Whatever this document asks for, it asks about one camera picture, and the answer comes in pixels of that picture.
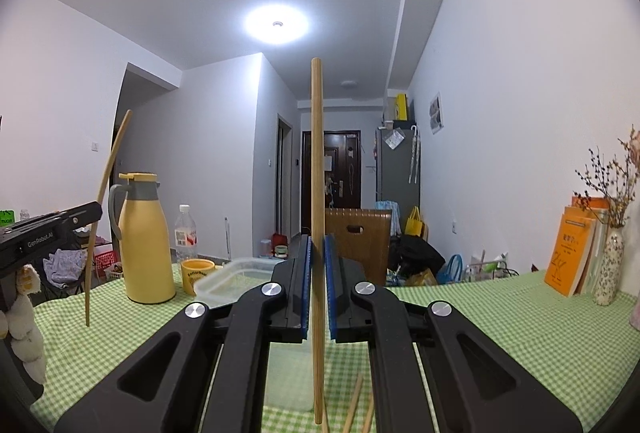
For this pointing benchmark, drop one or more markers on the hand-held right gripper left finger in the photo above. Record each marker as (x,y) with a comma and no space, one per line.
(308,293)

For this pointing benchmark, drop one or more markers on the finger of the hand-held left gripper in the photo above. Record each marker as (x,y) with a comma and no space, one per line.
(80,215)

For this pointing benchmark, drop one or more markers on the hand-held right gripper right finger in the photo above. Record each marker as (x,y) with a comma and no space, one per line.
(330,293)

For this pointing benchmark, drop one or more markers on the wooden chopstick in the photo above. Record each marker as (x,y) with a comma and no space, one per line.
(90,273)
(368,418)
(352,405)
(316,138)
(326,423)

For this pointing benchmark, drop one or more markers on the person's left hand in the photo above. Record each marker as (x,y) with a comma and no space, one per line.
(25,328)

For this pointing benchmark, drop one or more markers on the grey clothes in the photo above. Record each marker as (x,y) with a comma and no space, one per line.
(65,265)

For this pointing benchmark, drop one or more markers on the red plastic basket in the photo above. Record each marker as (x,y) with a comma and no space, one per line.
(106,263)

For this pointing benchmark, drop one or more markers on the yellow thermos jug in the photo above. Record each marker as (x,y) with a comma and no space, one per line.
(147,238)

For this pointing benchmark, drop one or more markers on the black bag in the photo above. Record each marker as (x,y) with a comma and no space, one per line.
(420,258)

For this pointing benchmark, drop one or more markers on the teal towel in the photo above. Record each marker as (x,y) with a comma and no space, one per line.
(390,213)

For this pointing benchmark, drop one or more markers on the clear plastic water bottle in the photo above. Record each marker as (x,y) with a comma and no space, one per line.
(186,233)

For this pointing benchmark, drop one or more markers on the yellow tote bag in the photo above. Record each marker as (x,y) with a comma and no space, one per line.
(415,223)

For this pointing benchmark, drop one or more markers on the yellow bear mug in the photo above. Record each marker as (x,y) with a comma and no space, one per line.
(196,275)

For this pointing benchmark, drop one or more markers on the dark brown entrance door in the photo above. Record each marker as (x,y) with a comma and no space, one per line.
(345,173)

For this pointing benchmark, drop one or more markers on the wood framed interior door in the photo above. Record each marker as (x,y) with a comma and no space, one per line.
(285,173)

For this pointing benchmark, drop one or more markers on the blue bag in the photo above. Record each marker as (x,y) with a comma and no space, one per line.
(452,268)

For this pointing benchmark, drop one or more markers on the grey refrigerator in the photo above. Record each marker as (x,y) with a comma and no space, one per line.
(395,178)

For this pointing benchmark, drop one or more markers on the white folded umbrella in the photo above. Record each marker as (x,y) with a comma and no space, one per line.
(414,153)

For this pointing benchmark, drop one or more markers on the paper sheet on refrigerator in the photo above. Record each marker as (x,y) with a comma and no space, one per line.
(394,139)

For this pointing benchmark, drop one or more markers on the green checkered tablecloth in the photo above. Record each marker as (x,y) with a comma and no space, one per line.
(500,338)

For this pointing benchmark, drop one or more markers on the yellow box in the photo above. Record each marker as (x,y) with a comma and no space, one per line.
(401,107)

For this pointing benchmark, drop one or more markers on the orange book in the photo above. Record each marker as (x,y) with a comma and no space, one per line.
(592,203)
(565,258)

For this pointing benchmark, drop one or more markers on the pale book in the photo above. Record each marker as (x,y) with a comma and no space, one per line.
(597,258)

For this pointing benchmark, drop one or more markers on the round ceiling light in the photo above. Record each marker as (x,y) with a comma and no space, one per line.
(276,24)

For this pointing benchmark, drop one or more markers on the floral patterned vase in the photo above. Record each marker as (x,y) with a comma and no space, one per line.
(609,268)

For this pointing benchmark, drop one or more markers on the dark dried branches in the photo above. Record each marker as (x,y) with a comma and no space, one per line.
(614,208)

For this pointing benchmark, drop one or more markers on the pink marbled vase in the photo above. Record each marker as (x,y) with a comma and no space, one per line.
(636,313)

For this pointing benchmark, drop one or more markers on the wall poster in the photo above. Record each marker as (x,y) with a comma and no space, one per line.
(436,113)

